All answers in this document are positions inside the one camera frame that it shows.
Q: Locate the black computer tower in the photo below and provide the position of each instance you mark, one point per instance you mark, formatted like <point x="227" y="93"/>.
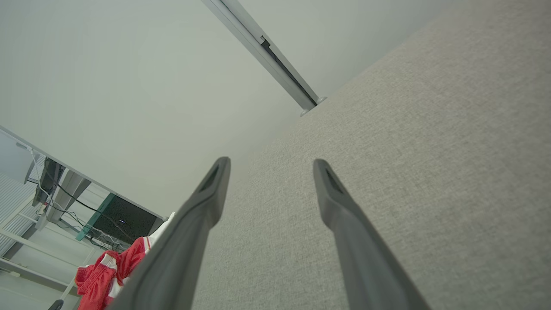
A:
<point x="125" y="219"/>

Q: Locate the red and white basketball jersey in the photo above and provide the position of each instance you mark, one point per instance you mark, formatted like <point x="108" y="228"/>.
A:
<point x="137" y="254"/>

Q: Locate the white metal frame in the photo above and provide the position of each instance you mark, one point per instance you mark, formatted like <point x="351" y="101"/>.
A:
<point x="26" y="242"/>

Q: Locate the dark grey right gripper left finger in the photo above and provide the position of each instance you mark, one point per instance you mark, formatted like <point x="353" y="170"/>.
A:
<point x="181" y="249"/>

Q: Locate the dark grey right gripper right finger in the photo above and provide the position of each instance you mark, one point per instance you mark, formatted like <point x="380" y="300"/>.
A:
<point x="366" y="258"/>

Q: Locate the white desk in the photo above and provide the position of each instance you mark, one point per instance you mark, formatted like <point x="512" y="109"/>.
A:
<point x="13" y="159"/>

